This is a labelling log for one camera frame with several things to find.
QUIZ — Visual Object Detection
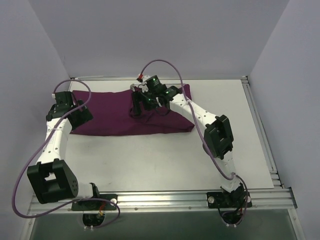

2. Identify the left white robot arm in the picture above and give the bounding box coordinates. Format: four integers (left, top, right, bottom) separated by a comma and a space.
27, 91, 101, 210

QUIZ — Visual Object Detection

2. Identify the purple cloth wrap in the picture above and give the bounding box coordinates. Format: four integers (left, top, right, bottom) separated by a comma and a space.
71, 90, 194, 137

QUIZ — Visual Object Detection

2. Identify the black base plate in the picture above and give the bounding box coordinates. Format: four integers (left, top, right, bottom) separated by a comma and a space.
71, 193, 118, 211
206, 190, 247, 209

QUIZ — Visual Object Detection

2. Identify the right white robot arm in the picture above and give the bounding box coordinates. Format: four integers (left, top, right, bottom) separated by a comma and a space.
130, 75, 242, 207

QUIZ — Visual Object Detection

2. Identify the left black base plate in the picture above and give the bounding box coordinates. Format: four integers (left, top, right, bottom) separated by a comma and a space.
71, 193, 118, 211

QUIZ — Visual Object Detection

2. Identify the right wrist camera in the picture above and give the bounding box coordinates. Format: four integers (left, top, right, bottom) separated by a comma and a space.
136, 73, 147, 83

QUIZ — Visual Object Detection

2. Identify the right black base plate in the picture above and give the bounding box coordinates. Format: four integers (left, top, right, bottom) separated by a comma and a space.
206, 190, 247, 209

